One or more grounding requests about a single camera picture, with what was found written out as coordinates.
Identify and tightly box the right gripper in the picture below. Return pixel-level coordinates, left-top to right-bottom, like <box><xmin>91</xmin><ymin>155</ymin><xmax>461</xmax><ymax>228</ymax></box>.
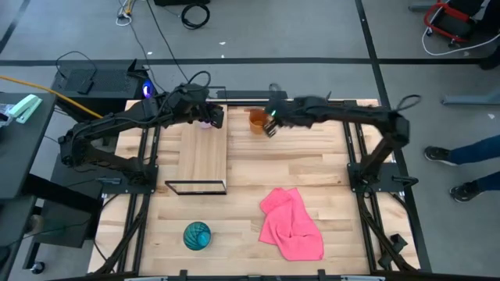
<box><xmin>264</xmin><ymin>97</ymin><xmax>313</xmax><ymax>138</ymax></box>

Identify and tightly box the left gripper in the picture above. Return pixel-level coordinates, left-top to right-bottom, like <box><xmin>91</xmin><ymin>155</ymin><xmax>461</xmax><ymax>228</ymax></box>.
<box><xmin>183</xmin><ymin>99</ymin><xmax>225</xmax><ymax>130</ymax></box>

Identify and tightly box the orange mug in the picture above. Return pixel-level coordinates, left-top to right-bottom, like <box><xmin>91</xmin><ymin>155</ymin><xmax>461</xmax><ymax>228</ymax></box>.
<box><xmin>248</xmin><ymin>108</ymin><xmax>271</xmax><ymax>136</ymax></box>

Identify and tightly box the teal ribbed cup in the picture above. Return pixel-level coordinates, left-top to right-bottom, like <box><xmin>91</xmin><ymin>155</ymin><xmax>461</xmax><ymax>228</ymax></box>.
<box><xmin>183</xmin><ymin>221</ymin><xmax>213</xmax><ymax>251</ymax></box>

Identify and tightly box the pink cloth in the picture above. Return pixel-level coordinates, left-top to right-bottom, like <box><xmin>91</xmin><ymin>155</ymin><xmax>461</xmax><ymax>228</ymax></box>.
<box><xmin>258</xmin><ymin>187</ymin><xmax>325</xmax><ymax>261</ymax></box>

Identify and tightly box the black computer tower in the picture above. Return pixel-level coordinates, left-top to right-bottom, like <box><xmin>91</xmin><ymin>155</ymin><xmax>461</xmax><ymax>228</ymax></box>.
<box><xmin>51</xmin><ymin>58</ymin><xmax>152</xmax><ymax>116</ymax></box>

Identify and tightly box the small black device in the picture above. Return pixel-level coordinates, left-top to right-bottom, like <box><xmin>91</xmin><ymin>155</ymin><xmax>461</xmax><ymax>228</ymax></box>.
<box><xmin>76</xmin><ymin>79</ymin><xmax>95</xmax><ymax>96</ymax></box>

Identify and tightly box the black stand base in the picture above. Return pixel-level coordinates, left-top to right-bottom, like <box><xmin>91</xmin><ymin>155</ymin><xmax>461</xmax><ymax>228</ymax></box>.
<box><xmin>33</xmin><ymin>154</ymin><xmax>103</xmax><ymax>249</ymax></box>

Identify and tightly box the mint green stapler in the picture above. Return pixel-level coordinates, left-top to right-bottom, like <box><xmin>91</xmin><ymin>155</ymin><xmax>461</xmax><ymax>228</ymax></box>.
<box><xmin>8</xmin><ymin>94</ymin><xmax>43</xmax><ymax>125</ymax></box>

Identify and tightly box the grey desk foot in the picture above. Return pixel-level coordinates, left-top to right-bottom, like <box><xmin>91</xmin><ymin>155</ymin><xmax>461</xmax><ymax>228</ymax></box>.
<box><xmin>441</xmin><ymin>86</ymin><xmax>500</xmax><ymax>106</ymax></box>

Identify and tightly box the person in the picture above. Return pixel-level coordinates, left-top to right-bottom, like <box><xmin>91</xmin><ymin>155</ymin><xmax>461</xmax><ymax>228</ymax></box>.
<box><xmin>477</xmin><ymin>45</ymin><xmax>500</xmax><ymax>72</ymax></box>
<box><xmin>424</xmin><ymin>134</ymin><xmax>500</xmax><ymax>204</ymax></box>

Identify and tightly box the black desk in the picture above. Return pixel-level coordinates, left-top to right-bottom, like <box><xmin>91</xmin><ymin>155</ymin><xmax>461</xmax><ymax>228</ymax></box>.
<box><xmin>0</xmin><ymin>92</ymin><xmax>58</xmax><ymax>201</ymax></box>

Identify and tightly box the red cart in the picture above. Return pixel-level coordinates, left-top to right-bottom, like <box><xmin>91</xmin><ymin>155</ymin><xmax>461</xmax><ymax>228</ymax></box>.
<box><xmin>423</xmin><ymin>0</ymin><xmax>476</xmax><ymax>44</ymax></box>

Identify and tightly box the clear plastic packet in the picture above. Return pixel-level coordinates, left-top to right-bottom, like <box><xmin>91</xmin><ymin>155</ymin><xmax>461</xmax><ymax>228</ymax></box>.
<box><xmin>0</xmin><ymin>102</ymin><xmax>13</xmax><ymax>128</ymax></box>

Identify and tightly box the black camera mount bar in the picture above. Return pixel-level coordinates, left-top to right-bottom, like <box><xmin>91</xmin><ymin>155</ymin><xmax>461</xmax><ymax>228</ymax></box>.
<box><xmin>216</xmin><ymin>90</ymin><xmax>289</xmax><ymax>100</ymax></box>

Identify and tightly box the long black cable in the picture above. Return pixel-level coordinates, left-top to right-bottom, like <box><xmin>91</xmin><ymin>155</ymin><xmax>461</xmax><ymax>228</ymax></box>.
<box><xmin>145</xmin><ymin>0</ymin><xmax>191</xmax><ymax>84</ymax></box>

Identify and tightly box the coiled black cable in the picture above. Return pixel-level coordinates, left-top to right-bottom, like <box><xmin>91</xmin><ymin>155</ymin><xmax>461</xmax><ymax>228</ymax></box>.
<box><xmin>180</xmin><ymin>2</ymin><xmax>211</xmax><ymax>30</ymax></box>

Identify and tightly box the white plug cable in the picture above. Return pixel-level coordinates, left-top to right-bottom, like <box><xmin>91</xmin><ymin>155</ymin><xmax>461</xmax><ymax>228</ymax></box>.
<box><xmin>115</xmin><ymin>0</ymin><xmax>134</xmax><ymax>27</ymax></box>

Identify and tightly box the black table frame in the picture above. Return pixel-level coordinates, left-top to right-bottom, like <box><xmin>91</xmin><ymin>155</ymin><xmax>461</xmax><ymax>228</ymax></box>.
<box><xmin>87</xmin><ymin>99</ymin><xmax>433</xmax><ymax>281</ymax></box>

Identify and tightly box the black looped cable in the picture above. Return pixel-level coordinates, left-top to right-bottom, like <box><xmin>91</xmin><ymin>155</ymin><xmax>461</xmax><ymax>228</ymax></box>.
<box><xmin>55</xmin><ymin>50</ymin><xmax>98</xmax><ymax>80</ymax></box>

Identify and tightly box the yellow floor cable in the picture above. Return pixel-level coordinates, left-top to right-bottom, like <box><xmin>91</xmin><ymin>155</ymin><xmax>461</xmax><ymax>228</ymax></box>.
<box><xmin>0</xmin><ymin>74</ymin><xmax>104</xmax><ymax>119</ymax></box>

